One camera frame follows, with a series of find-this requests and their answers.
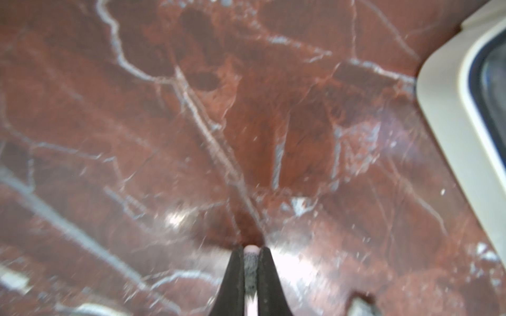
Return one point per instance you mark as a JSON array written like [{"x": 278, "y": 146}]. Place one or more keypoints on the pink toothbrush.
[{"x": 251, "y": 259}]

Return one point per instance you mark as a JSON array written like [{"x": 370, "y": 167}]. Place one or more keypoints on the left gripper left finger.
[{"x": 230, "y": 299}]

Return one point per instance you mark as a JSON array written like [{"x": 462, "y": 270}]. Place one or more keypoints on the dark grey toothbrush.
[{"x": 362, "y": 305}]

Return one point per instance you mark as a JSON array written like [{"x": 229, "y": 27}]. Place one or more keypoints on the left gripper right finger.
[{"x": 271, "y": 298}]

